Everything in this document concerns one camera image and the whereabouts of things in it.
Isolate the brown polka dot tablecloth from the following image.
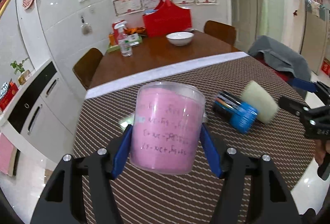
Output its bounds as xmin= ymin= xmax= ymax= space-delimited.
xmin=72 ymin=52 xmax=317 ymax=224

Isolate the green tray on table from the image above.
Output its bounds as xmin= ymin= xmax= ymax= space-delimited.
xmin=106 ymin=35 xmax=142 ymax=53

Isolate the right hand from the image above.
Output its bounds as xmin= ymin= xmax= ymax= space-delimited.
xmin=314 ymin=140 xmax=327 ymax=166

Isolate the brown chair right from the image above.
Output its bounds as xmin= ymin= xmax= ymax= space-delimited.
xmin=204 ymin=20 xmax=237 ymax=46

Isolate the white black sideboard cabinet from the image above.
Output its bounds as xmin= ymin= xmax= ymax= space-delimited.
xmin=1 ymin=60 xmax=80 ymax=166

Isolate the brown chair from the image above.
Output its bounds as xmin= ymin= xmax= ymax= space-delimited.
xmin=204 ymin=20 xmax=237 ymax=46
xmin=72 ymin=48 xmax=104 ymax=90

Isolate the white ceramic bowl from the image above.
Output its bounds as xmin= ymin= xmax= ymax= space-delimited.
xmin=166 ymin=32 xmax=194 ymax=47

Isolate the pink board on floor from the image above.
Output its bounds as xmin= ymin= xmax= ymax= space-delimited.
xmin=0 ymin=133 xmax=19 ymax=177

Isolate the clear spray bottle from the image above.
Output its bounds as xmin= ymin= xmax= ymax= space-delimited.
xmin=114 ymin=21 xmax=133 ymax=56

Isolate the blue black printed cup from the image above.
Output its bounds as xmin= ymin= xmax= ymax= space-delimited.
xmin=213 ymin=91 xmax=258 ymax=134

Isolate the red box on cabinet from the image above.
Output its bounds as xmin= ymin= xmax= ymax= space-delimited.
xmin=0 ymin=80 xmax=18 ymax=112

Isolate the small potted plant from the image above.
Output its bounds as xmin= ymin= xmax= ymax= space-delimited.
xmin=10 ymin=58 xmax=31 ymax=86

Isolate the clear cup with pink paper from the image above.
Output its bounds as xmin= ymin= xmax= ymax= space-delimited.
xmin=130 ymin=82 xmax=206 ymax=175

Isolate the cream white cup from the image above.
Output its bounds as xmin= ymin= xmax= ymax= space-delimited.
xmin=240 ymin=81 xmax=279 ymax=124

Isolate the red gift bag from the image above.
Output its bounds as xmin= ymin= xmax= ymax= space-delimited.
xmin=143 ymin=0 xmax=192 ymax=38

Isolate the orange small box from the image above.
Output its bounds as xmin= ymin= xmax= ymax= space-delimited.
xmin=108 ymin=33 xmax=117 ymax=46

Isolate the grey jacket on chair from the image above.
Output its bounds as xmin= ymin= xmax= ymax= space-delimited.
xmin=248 ymin=35 xmax=312 ymax=100

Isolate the brown chair left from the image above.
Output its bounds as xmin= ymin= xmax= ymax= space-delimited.
xmin=72 ymin=48 xmax=104 ymax=90

